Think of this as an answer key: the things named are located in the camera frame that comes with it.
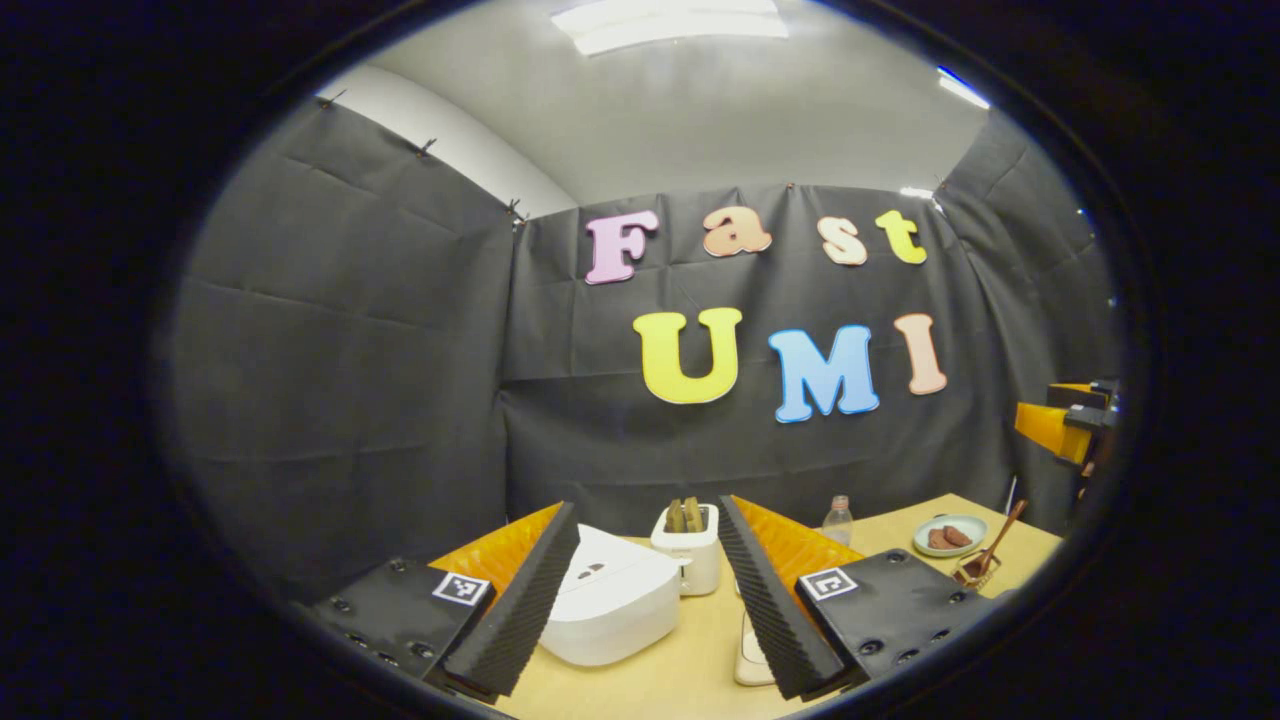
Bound white toaster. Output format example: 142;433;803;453
650;503;721;597

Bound large ceiling light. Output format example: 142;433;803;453
550;0;790;57

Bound small ceiling light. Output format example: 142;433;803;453
938;66;992;110

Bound white rice cooker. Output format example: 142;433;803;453
540;523;683;668

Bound pale green plate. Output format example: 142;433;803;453
912;514;989;558

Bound black backdrop cloth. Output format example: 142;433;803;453
160;100;1126;601

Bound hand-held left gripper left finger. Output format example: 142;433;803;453
305;500;581;701

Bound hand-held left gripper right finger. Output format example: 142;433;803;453
717;494;996;701

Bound brown wooden spoon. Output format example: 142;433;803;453
962;499;1029;581

